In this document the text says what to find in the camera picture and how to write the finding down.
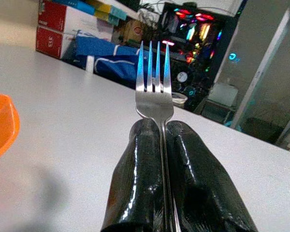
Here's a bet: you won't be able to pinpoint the orange plate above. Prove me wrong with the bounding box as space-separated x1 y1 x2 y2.
0 92 21 165

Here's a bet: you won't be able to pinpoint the computer case with coloured lights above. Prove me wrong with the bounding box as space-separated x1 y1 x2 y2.
159 4 234 112

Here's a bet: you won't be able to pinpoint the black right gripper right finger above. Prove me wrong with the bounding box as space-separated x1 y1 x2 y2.
166 120 259 232

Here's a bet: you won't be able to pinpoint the stacked coloured boxes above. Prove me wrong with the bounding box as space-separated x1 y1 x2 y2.
52 0 128 22

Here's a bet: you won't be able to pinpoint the small white box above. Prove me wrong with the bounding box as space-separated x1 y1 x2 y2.
208 81 239 107

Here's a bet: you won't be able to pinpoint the red white cardboard box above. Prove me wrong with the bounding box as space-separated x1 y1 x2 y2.
35 0 115 60

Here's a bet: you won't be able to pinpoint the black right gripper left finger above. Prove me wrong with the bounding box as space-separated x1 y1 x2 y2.
100 118 165 232

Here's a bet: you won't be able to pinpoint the glass partition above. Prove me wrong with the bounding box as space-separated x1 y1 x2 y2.
228 0 290 155

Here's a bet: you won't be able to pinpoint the metal fork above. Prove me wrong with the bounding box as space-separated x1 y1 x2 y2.
135 40 182 232

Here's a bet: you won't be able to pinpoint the brown cardboard box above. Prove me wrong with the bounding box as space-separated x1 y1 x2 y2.
115 18 148 47

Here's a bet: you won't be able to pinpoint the blue fabric bag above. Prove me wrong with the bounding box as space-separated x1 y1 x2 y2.
74 35 149 86

